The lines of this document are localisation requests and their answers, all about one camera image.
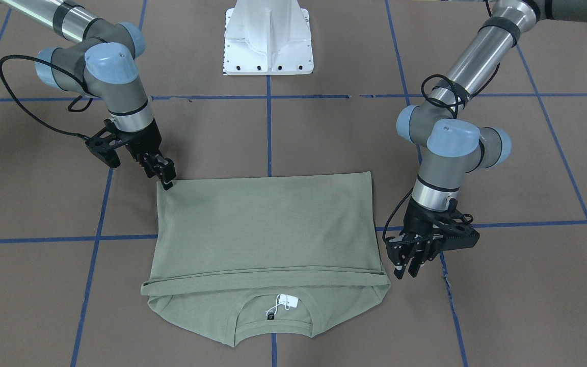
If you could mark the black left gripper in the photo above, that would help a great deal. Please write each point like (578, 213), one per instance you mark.
(420, 218)

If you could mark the white central pedestal column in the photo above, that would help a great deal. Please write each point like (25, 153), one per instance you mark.
(267, 38)

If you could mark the olive green long-sleeve shirt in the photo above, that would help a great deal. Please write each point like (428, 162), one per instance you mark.
(227, 247)

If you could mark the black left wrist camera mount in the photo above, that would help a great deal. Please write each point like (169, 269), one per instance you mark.
(457, 231)

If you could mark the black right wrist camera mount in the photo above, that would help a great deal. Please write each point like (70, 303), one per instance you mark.
(104, 143)

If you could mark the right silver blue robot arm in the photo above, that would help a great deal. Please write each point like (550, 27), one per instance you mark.
(101, 63)

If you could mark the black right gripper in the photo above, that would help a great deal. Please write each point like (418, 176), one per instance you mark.
(145, 139)

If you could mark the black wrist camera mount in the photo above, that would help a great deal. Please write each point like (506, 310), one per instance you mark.
(104, 143)
(457, 231)

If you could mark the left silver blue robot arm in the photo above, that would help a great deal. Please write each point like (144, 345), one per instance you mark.
(454, 147)

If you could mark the white paper garment tag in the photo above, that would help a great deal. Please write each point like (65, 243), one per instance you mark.
(286, 301)

